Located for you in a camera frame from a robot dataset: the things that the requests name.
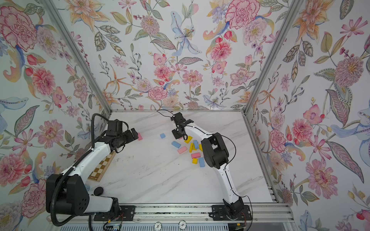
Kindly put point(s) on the light pink block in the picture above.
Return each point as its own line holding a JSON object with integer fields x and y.
{"x": 182, "y": 150}

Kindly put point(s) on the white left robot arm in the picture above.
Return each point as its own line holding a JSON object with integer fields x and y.
{"x": 66, "y": 194}

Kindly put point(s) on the yellow rectangular block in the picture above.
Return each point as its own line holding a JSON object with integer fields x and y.
{"x": 188, "y": 139}

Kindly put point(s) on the light blue long block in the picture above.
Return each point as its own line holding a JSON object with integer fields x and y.
{"x": 176, "y": 144}

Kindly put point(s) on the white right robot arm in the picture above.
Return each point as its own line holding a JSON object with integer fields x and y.
{"x": 216, "y": 156}

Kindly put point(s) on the aluminium frame post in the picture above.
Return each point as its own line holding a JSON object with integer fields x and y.
{"x": 287, "y": 23}
{"x": 67, "y": 37}

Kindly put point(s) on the black round puck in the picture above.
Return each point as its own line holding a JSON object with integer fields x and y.
{"x": 98, "y": 191}

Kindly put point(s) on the blue block on yellow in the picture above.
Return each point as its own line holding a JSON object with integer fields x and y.
{"x": 196, "y": 144}

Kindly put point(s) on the aluminium frame post left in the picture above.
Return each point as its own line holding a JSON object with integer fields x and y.
{"x": 67, "y": 37}

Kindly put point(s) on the blue lower block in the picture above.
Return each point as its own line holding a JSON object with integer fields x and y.
{"x": 201, "y": 162}

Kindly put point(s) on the wooden chessboard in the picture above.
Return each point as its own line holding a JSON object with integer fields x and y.
{"x": 101, "y": 168}

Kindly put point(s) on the aluminium frame post right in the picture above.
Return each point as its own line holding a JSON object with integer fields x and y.
{"x": 287, "y": 23}

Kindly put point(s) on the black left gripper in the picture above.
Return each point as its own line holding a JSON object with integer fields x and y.
{"x": 128, "y": 133}

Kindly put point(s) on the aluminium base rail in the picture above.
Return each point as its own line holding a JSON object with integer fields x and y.
{"x": 254, "y": 212}

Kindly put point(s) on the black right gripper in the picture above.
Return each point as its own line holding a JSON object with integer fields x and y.
{"x": 175, "y": 134}

